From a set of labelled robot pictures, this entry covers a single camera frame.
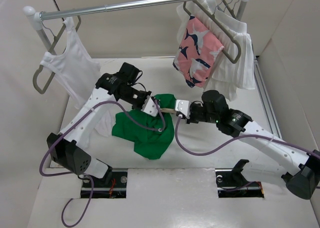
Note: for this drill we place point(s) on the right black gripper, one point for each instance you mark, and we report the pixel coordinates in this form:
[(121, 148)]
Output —
[(191, 119)]

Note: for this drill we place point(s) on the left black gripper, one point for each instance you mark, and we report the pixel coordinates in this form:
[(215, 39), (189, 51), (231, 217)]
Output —
[(146, 94)]

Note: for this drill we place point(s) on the beige wooden hanger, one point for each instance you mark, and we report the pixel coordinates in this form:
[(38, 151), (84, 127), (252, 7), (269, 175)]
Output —
[(168, 110)]

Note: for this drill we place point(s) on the green t shirt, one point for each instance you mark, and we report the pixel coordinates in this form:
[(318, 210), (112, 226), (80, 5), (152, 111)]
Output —
[(147, 143)]

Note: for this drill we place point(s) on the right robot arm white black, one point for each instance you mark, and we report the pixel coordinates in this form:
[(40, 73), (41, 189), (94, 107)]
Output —
[(302, 166)]

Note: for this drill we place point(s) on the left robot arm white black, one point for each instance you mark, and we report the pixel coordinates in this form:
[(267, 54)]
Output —
[(68, 147)]

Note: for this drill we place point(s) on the pink patterned shorts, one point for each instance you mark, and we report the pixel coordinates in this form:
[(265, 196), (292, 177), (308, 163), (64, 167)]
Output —
[(197, 53)]

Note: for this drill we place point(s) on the white pleated skirt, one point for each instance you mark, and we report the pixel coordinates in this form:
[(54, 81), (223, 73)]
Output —
[(234, 67)]

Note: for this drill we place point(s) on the white tank top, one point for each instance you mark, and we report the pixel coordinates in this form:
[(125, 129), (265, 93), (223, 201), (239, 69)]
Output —
[(81, 75)]

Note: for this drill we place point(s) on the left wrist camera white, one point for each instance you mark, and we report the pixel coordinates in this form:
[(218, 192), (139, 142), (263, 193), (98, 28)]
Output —
[(149, 107)]

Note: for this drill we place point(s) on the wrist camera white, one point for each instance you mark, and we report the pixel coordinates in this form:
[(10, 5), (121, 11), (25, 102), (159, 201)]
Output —
[(149, 107), (182, 107)]

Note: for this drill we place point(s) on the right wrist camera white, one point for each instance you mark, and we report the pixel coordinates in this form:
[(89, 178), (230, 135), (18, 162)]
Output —
[(182, 107)]

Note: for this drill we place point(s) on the aluminium frame rail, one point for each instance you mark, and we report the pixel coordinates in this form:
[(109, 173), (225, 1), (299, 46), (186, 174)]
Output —
[(265, 99)]

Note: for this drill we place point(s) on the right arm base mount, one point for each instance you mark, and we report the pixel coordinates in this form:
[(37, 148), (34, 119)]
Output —
[(232, 184)]

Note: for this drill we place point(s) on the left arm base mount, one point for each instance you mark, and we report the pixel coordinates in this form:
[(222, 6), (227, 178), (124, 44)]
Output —
[(116, 188)]

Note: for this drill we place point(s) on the silver clothes rail bar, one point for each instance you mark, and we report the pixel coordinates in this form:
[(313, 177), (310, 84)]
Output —
[(44, 16)]

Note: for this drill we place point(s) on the right white rack post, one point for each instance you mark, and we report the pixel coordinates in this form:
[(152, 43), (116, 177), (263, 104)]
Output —
[(241, 9)]

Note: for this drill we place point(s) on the white rack post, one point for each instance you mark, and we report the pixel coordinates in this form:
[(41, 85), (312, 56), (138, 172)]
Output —
[(34, 19), (241, 9)]

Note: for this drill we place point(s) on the left white rack post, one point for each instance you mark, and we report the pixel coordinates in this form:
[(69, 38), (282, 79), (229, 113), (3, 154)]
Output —
[(34, 19)]

